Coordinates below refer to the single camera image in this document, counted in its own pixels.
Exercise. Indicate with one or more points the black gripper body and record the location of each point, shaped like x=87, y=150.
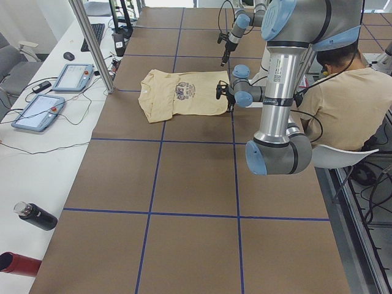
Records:
x=226, y=48
x=230, y=101

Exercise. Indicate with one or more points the beige printed t-shirt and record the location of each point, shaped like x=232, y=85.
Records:
x=190, y=93

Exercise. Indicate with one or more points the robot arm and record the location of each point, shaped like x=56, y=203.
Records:
x=290, y=29
x=242, y=20

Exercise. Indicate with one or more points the white plastic chair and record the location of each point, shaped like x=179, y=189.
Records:
x=324, y=156

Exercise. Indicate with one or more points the seated person in beige shirt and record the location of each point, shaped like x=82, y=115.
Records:
x=348, y=106

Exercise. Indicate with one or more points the far teach pendant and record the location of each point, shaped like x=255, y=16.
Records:
x=73, y=78

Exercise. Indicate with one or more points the teach pendant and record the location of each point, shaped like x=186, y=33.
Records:
x=39, y=113
x=73, y=78

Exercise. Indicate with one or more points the black computer mouse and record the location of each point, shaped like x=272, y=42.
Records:
x=68, y=56

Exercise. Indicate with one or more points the near teach pendant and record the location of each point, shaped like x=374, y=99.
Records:
x=39, y=113

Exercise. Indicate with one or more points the black steel-capped water bottle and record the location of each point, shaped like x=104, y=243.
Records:
x=35, y=215

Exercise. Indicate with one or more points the red cylindrical bottle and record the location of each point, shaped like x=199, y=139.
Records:
x=19, y=264

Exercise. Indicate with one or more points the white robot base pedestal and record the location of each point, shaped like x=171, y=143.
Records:
x=260, y=78

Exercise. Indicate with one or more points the aluminium frame post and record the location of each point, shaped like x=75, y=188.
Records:
x=89, y=35

